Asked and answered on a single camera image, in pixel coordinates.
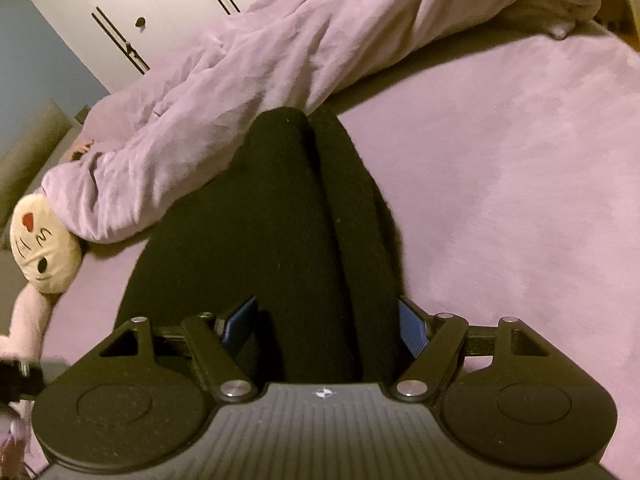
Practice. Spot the cream cat plush toy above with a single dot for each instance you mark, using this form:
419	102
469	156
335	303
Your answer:
42	245

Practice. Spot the black knit sweater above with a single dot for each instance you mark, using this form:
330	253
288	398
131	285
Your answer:
280	210

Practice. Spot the purple fleece duvet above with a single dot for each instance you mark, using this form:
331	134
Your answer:
300	60

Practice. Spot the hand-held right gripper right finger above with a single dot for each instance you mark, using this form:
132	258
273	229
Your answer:
412	329

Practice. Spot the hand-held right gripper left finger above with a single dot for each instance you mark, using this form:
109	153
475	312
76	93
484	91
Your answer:
240	326

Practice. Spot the small dark wardrobe knob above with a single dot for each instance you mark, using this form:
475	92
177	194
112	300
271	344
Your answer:
140	22

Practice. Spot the grey-green padded headboard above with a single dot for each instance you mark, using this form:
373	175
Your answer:
25	160

